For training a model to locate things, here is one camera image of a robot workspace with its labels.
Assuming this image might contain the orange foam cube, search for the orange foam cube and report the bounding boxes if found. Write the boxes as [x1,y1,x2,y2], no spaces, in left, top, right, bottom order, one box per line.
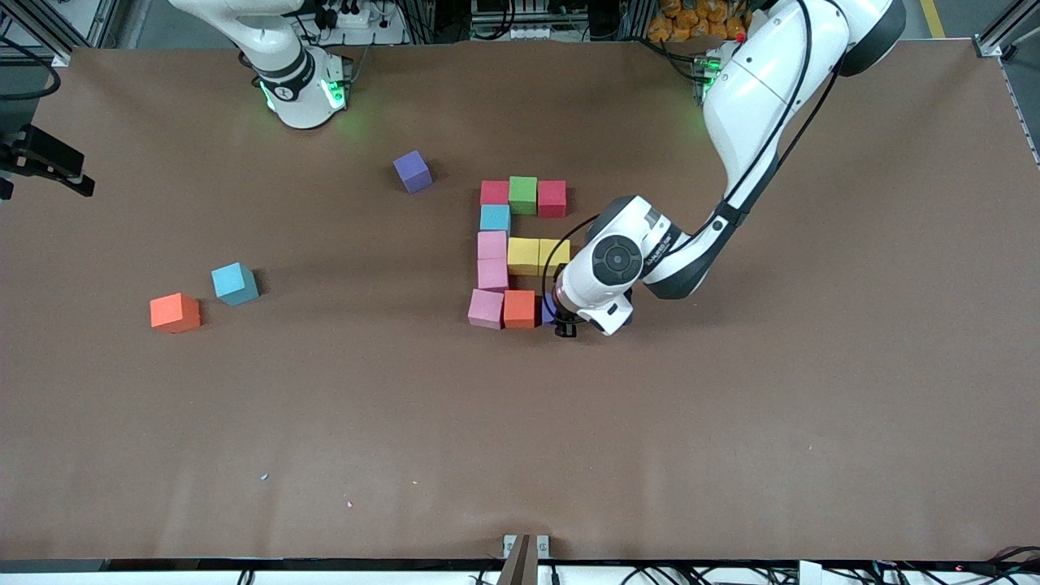
[149,292,202,335]
[503,290,538,330]

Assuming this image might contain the yellow foam cube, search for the yellow foam cube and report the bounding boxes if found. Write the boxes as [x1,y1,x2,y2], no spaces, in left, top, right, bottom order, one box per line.
[538,238,571,277]
[508,237,540,277]

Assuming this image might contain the green foam cube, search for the green foam cube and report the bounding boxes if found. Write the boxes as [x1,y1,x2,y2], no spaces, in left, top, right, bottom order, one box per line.
[509,176,539,217]

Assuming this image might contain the brown table cover sheet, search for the brown table cover sheet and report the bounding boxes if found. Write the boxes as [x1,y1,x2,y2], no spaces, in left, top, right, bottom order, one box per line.
[0,41,1040,563]

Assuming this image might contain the white power strip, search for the white power strip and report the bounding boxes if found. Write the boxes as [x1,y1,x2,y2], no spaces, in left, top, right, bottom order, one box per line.
[487,23,561,41]
[321,2,383,29]

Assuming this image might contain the orange plastic pile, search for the orange plastic pile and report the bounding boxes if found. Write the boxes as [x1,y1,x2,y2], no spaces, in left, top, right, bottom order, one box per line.
[648,0,748,43]

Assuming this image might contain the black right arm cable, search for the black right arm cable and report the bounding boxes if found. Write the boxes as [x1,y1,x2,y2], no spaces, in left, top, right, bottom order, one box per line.
[0,39,64,103]

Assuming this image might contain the aluminium frame strut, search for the aluminium frame strut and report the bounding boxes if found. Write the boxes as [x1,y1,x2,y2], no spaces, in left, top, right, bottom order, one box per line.
[0,0,111,67]
[973,0,1040,59]

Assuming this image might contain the metal mount bracket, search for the metal mount bracket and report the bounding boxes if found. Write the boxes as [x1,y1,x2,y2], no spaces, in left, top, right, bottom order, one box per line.
[501,533,552,585]

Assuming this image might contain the aluminium table edge rail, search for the aluminium table edge rail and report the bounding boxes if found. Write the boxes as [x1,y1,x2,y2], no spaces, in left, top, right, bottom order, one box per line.
[1001,57,1040,167]

